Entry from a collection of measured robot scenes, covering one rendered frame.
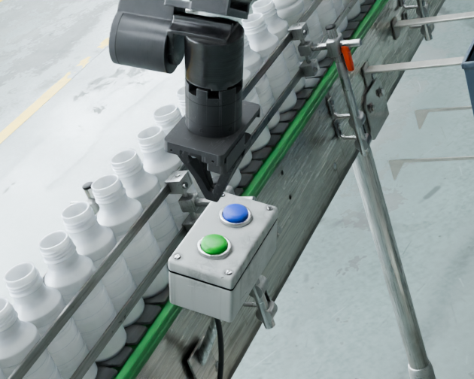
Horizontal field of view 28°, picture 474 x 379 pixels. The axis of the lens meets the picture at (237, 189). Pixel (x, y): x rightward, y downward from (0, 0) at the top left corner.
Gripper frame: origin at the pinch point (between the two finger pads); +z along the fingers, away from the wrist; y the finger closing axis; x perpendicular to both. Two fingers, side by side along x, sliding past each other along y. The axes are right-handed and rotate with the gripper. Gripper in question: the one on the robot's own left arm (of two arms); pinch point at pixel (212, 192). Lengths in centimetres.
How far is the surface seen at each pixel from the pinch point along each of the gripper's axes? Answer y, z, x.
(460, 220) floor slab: -161, 121, 11
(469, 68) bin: -74, 20, 15
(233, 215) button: -5.2, 6.9, 0.3
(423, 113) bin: -100, 48, 5
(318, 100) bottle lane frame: -57, 23, -6
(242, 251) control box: -0.8, 7.8, 3.3
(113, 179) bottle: -7.7, 8.9, -17.0
